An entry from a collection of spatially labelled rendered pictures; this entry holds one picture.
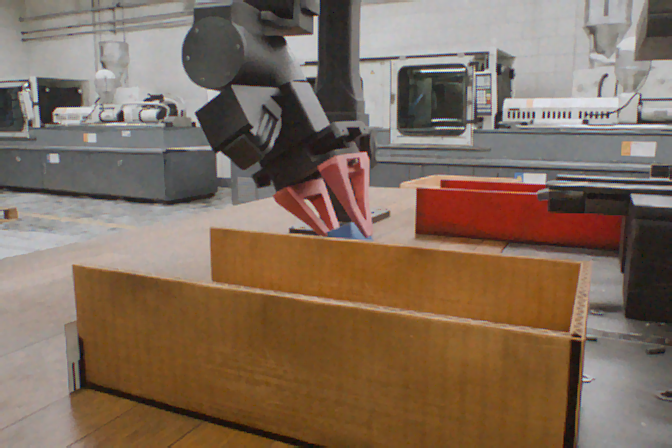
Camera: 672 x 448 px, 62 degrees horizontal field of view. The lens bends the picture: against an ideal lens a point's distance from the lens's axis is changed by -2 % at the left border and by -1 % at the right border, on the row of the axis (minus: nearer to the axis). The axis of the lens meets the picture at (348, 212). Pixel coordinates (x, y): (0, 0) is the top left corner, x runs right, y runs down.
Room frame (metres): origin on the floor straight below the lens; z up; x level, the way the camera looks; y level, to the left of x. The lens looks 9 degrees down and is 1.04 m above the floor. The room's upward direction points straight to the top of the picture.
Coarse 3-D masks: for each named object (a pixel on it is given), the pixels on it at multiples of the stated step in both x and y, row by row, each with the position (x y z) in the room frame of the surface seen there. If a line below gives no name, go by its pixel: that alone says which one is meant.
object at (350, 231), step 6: (336, 228) 0.49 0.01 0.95; (342, 228) 0.50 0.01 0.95; (348, 228) 0.51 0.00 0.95; (354, 228) 0.52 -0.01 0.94; (330, 234) 0.48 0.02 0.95; (336, 234) 0.48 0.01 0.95; (342, 234) 0.49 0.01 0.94; (348, 234) 0.50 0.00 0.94; (354, 234) 0.51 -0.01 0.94; (360, 234) 0.52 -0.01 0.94; (372, 240) 0.53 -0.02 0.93
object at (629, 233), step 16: (624, 224) 0.52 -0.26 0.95; (640, 224) 0.39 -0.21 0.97; (656, 224) 0.39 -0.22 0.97; (624, 240) 0.52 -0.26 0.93; (640, 240) 0.39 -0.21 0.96; (656, 240) 0.39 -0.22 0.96; (624, 256) 0.52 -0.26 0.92; (640, 256) 0.39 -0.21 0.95; (656, 256) 0.39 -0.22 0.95; (624, 272) 0.45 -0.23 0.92; (640, 272) 0.39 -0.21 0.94; (656, 272) 0.39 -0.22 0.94; (624, 288) 0.43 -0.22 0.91; (640, 288) 0.39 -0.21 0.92; (656, 288) 0.39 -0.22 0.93; (624, 304) 0.42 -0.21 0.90; (640, 304) 0.39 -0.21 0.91; (656, 304) 0.39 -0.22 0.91; (656, 320) 0.39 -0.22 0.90
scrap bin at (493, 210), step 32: (416, 192) 0.71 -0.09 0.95; (448, 192) 0.69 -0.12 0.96; (480, 192) 0.68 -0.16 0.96; (512, 192) 0.66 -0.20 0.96; (416, 224) 0.71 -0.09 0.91; (448, 224) 0.69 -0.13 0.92; (480, 224) 0.68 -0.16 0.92; (512, 224) 0.66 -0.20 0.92; (544, 224) 0.65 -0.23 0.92; (576, 224) 0.63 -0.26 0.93; (608, 224) 0.62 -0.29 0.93
